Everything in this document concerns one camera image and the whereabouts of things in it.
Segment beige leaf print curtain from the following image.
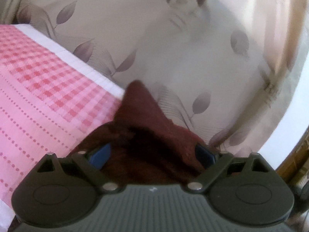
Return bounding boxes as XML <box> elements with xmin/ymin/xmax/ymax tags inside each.
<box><xmin>1</xmin><ymin>0</ymin><xmax>308</xmax><ymax>156</ymax></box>

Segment dark wooden furniture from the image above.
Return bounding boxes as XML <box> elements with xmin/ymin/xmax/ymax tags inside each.
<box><xmin>275</xmin><ymin>130</ymin><xmax>309</xmax><ymax>213</ymax></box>

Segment dark red fuzzy garment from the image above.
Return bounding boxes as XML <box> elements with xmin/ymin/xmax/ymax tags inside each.
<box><xmin>73</xmin><ymin>81</ymin><xmax>206</xmax><ymax>184</ymax></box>

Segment pink white bed sheet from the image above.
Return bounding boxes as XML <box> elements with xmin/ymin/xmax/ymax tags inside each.
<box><xmin>1</xmin><ymin>24</ymin><xmax>124</xmax><ymax>231</ymax></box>

